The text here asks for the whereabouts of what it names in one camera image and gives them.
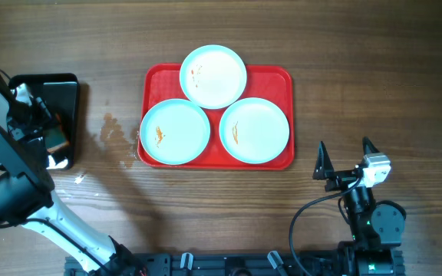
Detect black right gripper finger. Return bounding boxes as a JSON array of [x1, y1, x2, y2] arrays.
[[362, 136, 379, 155], [312, 141, 335, 180]]

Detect orange green sponge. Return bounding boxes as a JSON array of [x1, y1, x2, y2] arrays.
[[43, 114, 70, 153]]

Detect white plate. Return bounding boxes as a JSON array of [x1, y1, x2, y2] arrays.
[[140, 98, 211, 166], [179, 44, 248, 110], [219, 97, 290, 164]]

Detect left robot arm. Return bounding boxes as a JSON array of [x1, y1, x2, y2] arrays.
[[0, 70, 148, 275]]

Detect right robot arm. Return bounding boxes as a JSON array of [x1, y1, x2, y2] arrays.
[[306, 137, 407, 275]]

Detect black rectangular water tray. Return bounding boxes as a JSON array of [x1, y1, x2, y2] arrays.
[[9, 73, 81, 170]]

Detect red plastic tray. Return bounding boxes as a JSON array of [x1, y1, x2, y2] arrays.
[[141, 63, 295, 170]]

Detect white plate top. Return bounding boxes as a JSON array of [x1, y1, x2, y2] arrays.
[[179, 44, 248, 110]]

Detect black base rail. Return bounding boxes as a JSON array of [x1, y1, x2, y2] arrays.
[[64, 251, 404, 276]]

